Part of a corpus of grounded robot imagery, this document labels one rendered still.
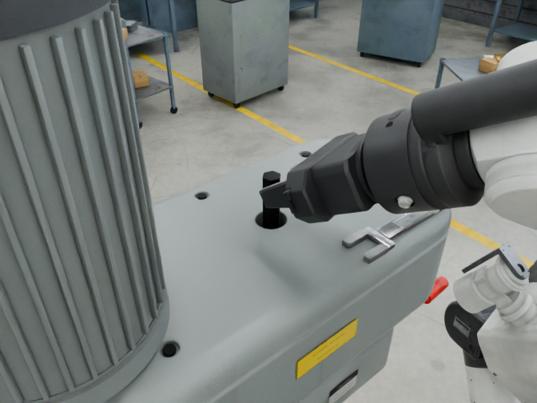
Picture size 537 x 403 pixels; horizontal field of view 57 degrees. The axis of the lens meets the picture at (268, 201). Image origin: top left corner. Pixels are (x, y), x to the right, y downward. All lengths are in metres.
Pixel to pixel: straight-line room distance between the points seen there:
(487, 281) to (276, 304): 0.52
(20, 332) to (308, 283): 0.26
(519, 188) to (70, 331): 0.31
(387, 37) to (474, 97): 6.44
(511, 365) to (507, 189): 0.64
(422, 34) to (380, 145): 6.26
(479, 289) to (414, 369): 1.96
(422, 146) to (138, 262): 0.23
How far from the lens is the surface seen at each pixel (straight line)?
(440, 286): 0.79
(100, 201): 0.32
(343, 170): 0.42
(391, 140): 0.40
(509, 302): 0.94
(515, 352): 0.96
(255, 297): 0.48
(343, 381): 0.66
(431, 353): 2.96
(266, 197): 0.51
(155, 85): 5.27
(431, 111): 0.36
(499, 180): 0.36
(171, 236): 0.56
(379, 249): 0.53
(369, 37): 6.87
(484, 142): 0.37
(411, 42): 6.71
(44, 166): 0.29
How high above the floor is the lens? 2.24
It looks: 35 degrees down
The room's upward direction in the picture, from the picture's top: straight up
